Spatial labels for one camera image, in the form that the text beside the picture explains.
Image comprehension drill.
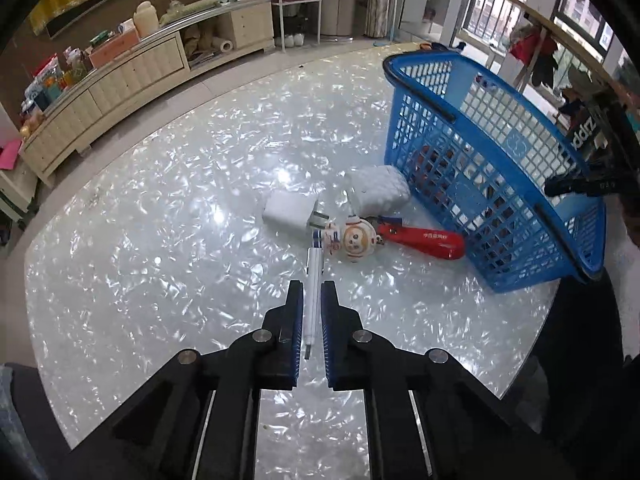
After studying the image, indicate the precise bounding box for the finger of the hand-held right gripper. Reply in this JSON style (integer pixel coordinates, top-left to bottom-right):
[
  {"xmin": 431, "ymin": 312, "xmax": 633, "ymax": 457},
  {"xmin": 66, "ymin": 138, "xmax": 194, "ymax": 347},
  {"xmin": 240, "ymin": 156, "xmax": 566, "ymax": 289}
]
[{"xmin": 544, "ymin": 167, "xmax": 640, "ymax": 198}]

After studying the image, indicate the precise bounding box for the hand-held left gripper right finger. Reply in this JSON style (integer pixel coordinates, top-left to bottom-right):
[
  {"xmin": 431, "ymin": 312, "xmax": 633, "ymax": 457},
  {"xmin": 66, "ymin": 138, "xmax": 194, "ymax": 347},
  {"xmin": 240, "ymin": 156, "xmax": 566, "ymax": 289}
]
[{"xmin": 321, "ymin": 280, "xmax": 583, "ymax": 480}]

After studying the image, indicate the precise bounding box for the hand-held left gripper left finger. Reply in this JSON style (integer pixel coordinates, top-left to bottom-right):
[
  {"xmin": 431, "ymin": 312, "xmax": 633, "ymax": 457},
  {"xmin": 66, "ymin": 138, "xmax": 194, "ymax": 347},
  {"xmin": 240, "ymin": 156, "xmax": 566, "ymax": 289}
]
[{"xmin": 65, "ymin": 280, "xmax": 306, "ymax": 480}]

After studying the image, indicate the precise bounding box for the white stick-shaped device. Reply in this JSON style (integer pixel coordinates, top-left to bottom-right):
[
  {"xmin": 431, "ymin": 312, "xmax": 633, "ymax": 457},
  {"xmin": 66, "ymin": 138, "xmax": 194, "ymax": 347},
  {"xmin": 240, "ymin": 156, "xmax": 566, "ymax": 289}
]
[{"xmin": 302, "ymin": 246, "xmax": 327, "ymax": 361}]

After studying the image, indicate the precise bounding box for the blue plastic basket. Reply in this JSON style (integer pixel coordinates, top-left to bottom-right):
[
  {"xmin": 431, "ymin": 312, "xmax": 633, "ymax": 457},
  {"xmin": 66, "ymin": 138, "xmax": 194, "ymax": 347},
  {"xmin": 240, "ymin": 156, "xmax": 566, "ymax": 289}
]
[{"xmin": 382, "ymin": 50, "xmax": 608, "ymax": 295}]

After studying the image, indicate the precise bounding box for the astronaut figure keychain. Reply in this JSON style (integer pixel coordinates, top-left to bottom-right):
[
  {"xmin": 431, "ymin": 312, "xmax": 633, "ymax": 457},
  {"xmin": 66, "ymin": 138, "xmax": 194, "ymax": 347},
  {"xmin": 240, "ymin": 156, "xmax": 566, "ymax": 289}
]
[{"xmin": 311, "ymin": 214, "xmax": 383, "ymax": 266}]

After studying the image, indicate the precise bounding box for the white charger plug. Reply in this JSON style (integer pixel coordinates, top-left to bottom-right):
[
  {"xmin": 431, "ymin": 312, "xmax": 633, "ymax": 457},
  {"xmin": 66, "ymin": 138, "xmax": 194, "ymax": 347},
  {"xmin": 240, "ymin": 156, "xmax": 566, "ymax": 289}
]
[{"xmin": 261, "ymin": 190, "xmax": 331, "ymax": 233}]

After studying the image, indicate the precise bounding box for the white rounded case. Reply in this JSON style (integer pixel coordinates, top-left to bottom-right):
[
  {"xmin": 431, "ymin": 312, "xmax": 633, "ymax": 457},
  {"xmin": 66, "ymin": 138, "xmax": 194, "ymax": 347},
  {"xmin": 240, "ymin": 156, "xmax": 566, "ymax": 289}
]
[{"xmin": 345, "ymin": 164, "xmax": 412, "ymax": 216}]

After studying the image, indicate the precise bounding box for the black object with white lettering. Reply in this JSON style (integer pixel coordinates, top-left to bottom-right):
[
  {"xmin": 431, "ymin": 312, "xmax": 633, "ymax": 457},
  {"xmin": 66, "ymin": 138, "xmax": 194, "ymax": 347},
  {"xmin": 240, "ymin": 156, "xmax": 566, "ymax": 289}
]
[{"xmin": 557, "ymin": 95, "xmax": 618, "ymax": 163}]

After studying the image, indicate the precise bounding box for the dark hanging garment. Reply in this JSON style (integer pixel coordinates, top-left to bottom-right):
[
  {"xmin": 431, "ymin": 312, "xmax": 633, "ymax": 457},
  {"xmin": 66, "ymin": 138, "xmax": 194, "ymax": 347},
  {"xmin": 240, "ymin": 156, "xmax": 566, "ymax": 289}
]
[{"xmin": 530, "ymin": 50, "xmax": 558, "ymax": 88}]

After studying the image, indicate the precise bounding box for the red hanging garment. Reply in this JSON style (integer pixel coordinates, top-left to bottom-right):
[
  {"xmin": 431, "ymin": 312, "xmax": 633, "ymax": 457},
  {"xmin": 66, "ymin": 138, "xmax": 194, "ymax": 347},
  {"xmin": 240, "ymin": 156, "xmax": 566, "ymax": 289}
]
[{"xmin": 510, "ymin": 25, "xmax": 558, "ymax": 61}]

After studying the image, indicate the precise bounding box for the clothes drying rack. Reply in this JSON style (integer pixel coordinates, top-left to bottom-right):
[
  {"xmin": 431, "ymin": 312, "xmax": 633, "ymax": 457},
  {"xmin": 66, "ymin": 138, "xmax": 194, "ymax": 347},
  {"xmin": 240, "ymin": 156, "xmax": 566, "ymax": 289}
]
[{"xmin": 492, "ymin": 0, "xmax": 626, "ymax": 106}]

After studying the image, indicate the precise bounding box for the standing air conditioner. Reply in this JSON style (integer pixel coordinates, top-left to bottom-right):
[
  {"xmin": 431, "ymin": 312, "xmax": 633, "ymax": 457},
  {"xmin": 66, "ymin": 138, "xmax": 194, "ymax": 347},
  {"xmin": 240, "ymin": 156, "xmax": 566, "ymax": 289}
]
[{"xmin": 320, "ymin": 0, "xmax": 361, "ymax": 41}]

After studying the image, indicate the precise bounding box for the cream TV cabinet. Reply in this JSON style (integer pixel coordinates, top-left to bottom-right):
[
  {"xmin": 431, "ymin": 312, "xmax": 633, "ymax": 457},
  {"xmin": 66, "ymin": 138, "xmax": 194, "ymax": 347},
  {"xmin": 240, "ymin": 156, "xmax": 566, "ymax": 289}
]
[{"xmin": 17, "ymin": 0, "xmax": 276, "ymax": 188}]

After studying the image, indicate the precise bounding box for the white metal shelf rack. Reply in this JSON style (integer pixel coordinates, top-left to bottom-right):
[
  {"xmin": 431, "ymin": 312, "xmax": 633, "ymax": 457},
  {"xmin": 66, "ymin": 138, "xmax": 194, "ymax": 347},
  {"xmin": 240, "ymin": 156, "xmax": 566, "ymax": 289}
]
[{"xmin": 249, "ymin": 0, "xmax": 323, "ymax": 51}]

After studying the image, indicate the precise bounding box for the pink pad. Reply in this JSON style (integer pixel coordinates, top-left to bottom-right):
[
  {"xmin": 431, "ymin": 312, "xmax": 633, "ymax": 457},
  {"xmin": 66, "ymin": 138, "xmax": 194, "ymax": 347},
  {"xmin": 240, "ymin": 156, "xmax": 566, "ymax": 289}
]
[{"xmin": 0, "ymin": 139, "xmax": 23, "ymax": 171}]

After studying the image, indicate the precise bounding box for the pink box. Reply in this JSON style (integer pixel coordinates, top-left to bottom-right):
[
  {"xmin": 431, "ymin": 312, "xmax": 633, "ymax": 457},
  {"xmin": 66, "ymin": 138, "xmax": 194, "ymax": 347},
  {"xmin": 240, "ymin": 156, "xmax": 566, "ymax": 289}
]
[{"xmin": 87, "ymin": 30, "xmax": 141, "ymax": 68}]

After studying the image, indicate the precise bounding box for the green cushion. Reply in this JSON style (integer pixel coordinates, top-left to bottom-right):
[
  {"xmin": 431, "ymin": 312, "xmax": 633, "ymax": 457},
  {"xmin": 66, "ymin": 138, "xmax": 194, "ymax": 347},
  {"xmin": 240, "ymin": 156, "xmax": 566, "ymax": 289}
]
[{"xmin": 159, "ymin": 0, "xmax": 221, "ymax": 26}]

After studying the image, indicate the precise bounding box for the cream jar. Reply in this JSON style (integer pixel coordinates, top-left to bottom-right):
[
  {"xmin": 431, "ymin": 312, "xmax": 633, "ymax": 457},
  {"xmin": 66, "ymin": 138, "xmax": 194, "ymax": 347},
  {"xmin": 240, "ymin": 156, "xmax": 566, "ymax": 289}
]
[{"xmin": 134, "ymin": 1, "xmax": 160, "ymax": 38}]

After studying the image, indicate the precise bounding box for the clutter of bottles and boxes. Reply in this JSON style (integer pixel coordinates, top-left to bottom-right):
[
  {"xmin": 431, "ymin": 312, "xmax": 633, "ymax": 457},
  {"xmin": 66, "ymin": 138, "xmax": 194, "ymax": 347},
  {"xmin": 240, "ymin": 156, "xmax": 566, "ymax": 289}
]
[{"xmin": 20, "ymin": 45, "xmax": 93, "ymax": 131}]

